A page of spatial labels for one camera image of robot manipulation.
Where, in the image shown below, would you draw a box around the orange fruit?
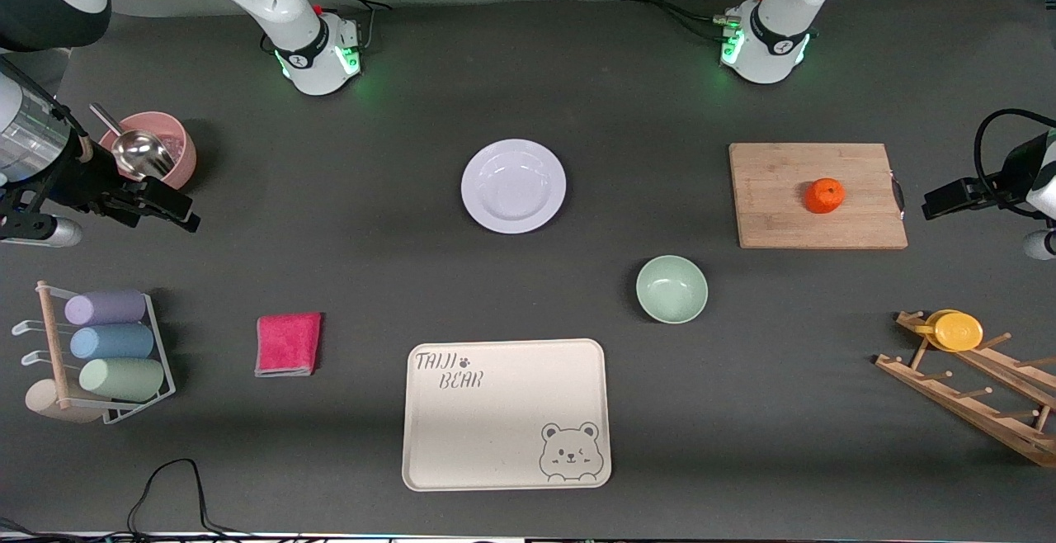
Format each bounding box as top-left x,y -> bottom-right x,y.
805,178 -> 846,215

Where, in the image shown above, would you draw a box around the white round plate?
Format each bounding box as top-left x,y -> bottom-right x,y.
461,139 -> 568,235

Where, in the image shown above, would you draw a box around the pink bowl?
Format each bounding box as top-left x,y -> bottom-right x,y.
98,111 -> 198,191

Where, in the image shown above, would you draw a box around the metal scoop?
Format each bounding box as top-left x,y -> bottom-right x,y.
89,103 -> 176,182

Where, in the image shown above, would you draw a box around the purple cup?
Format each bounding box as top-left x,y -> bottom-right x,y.
64,290 -> 148,327

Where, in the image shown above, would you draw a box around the yellow cup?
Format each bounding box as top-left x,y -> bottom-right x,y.
916,309 -> 984,352

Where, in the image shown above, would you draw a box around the blue cup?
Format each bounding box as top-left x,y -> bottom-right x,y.
69,324 -> 155,361

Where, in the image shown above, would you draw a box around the bamboo cutting board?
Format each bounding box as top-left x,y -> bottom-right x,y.
728,143 -> 909,250

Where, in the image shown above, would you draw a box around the green cup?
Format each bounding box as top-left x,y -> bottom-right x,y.
78,357 -> 166,403

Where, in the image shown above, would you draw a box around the pink folded cloth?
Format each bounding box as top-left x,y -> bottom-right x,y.
255,313 -> 323,378

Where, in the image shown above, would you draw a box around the wooden peg drying rack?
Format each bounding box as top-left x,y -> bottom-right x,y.
874,309 -> 1056,470

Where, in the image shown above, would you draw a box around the beige cup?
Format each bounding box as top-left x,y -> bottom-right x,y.
25,380 -> 104,425

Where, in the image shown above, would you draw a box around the light green bowl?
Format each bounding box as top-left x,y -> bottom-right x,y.
635,255 -> 710,325

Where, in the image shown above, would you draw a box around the cream bear print tray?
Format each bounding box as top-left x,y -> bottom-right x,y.
402,338 -> 612,492

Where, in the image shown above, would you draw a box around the white wire cup rack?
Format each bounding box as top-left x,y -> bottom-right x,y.
12,281 -> 177,426

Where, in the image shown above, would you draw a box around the black table edge cable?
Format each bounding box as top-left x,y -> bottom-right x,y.
0,458 -> 331,543

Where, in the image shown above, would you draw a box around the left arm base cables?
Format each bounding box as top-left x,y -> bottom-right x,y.
623,0 -> 772,45

